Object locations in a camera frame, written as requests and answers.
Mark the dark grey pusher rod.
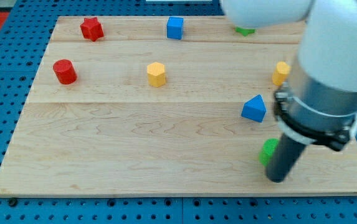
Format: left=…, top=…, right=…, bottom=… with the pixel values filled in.
left=265, top=134, right=306, bottom=183

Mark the green star block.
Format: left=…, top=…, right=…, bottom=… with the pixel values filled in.
left=235, top=27, right=255, bottom=37

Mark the green cylinder block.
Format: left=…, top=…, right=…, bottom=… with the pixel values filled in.
left=259, top=138, right=279, bottom=166

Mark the red cylinder block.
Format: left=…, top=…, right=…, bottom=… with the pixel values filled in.
left=52, top=59, right=77, bottom=85

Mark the wooden board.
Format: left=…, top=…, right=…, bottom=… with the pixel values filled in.
left=0, top=16, right=357, bottom=198

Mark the yellow block at right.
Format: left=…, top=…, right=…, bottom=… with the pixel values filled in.
left=272, top=61, right=291, bottom=86

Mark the red star block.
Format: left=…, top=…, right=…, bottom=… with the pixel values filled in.
left=80, top=17, right=104, bottom=42

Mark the blue cube block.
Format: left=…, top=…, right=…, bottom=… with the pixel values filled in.
left=166, top=17, right=184, bottom=40

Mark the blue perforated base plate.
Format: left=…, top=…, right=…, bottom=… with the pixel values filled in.
left=0, top=0, right=357, bottom=223

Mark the blue triangle block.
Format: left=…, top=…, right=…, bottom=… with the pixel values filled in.
left=241, top=95, right=267, bottom=123

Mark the yellow hexagon block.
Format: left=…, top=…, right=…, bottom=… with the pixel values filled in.
left=147, top=62, right=166, bottom=87

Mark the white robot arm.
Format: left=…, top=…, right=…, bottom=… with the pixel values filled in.
left=221, top=0, right=357, bottom=151

